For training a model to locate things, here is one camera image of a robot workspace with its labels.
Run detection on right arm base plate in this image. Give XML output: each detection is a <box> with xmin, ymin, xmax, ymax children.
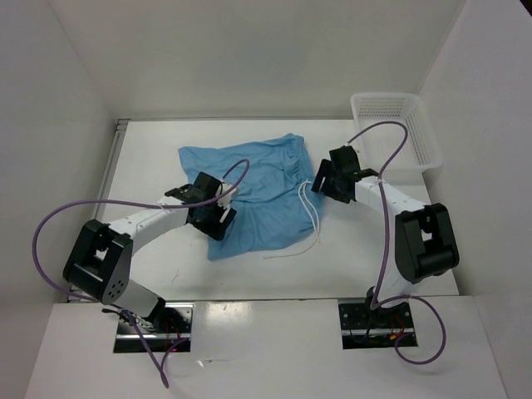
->
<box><xmin>337</xmin><ymin>300</ymin><xmax>418</xmax><ymax>350</ymax></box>

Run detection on white plastic basket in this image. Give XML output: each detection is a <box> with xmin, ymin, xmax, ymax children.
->
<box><xmin>351</xmin><ymin>92</ymin><xmax>443</xmax><ymax>175</ymax></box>

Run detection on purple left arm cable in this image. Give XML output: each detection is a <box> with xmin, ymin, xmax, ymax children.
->
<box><xmin>33</xmin><ymin>159</ymin><xmax>251</xmax><ymax>390</ymax></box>

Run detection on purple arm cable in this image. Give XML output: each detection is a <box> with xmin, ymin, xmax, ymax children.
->
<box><xmin>347</xmin><ymin>121</ymin><xmax>448</xmax><ymax>366</ymax></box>
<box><xmin>33</xmin><ymin>159</ymin><xmax>251</xmax><ymax>390</ymax></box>

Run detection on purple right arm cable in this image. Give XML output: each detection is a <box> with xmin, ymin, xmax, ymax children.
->
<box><xmin>347</xmin><ymin>121</ymin><xmax>448</xmax><ymax>366</ymax></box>

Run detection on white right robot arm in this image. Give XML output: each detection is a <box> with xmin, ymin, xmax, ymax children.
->
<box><xmin>312</xmin><ymin>145</ymin><xmax>460</xmax><ymax>327</ymax></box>

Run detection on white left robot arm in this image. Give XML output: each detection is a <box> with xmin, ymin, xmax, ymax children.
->
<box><xmin>63</xmin><ymin>172</ymin><xmax>238</xmax><ymax>333</ymax></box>

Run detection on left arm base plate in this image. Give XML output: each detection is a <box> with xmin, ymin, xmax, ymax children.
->
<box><xmin>113</xmin><ymin>302</ymin><xmax>195</xmax><ymax>354</ymax></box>

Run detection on light blue shorts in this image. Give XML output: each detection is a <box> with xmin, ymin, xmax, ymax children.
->
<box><xmin>179</xmin><ymin>134</ymin><xmax>323</xmax><ymax>261</ymax></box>

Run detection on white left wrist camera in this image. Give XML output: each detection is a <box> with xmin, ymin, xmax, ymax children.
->
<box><xmin>217</xmin><ymin>182</ymin><xmax>239</xmax><ymax>223</ymax></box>

